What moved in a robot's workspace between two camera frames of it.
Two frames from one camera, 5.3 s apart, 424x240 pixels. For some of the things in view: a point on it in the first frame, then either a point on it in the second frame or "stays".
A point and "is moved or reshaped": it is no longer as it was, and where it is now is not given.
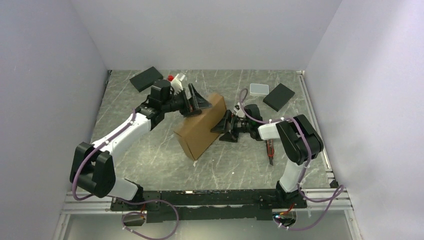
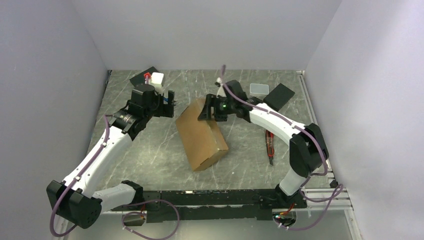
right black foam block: [279, 97] stays
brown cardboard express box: [194, 131] is moved or reshaped
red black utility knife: [270, 150] stays
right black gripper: [221, 126] -> [205, 113]
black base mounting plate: [208, 206] stays
